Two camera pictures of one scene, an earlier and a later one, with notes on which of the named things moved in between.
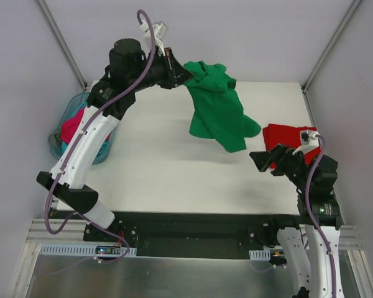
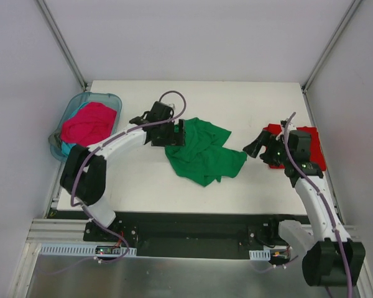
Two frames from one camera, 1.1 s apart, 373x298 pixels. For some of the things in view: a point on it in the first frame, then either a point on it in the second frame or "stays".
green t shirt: (217, 111) -> (204, 159)
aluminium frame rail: (46, 231) stays
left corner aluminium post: (63, 44) stays
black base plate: (193, 235) stays
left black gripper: (170, 72) -> (176, 133)
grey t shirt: (55, 138) stays
